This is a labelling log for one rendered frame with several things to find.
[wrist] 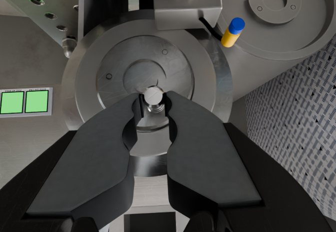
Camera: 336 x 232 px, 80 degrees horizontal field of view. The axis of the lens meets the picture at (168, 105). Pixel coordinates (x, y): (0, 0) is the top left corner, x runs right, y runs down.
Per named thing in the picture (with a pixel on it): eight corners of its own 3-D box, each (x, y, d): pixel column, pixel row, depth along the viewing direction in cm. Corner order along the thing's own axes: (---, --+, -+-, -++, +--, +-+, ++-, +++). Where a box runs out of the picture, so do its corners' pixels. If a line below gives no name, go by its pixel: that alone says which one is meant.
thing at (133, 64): (168, 19, 16) (211, 102, 15) (168, 32, 18) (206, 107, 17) (80, 56, 16) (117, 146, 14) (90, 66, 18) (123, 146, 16)
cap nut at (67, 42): (73, 37, 51) (73, 54, 50) (80, 44, 54) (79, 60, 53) (59, 38, 51) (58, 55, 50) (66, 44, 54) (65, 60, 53)
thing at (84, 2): (86, -119, 22) (83, 41, 18) (128, 15, 45) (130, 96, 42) (82, -119, 22) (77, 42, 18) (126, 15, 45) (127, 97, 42)
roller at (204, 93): (212, 16, 17) (222, 154, 15) (185, 90, 43) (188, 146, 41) (77, 19, 17) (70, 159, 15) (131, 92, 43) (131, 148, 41)
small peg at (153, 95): (153, 79, 12) (169, 95, 12) (156, 91, 15) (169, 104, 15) (136, 95, 12) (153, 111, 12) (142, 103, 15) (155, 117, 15)
